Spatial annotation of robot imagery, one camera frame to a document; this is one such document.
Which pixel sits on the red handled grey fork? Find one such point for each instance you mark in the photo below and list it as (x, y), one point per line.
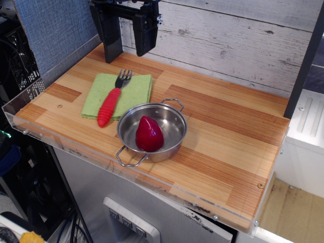
(107, 108)

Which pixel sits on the silver toy appliance cabinet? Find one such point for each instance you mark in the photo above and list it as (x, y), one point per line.
(114, 207)

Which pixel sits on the black vertical post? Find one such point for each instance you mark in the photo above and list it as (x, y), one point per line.
(305, 66)

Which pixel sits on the clear acrylic table guard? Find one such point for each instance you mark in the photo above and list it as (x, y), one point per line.
(223, 165)

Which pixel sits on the green cloth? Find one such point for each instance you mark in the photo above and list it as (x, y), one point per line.
(136, 92)

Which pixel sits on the small steel pot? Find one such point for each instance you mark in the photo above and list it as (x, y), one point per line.
(168, 114)

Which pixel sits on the black plastic crate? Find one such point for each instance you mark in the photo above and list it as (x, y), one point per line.
(18, 65)

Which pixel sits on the white ribbed box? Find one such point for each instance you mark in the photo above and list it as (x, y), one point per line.
(300, 160)

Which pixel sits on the dark red plastic fruit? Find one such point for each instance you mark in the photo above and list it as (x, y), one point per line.
(149, 136)

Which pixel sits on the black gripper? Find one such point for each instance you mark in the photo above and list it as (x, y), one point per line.
(106, 16)

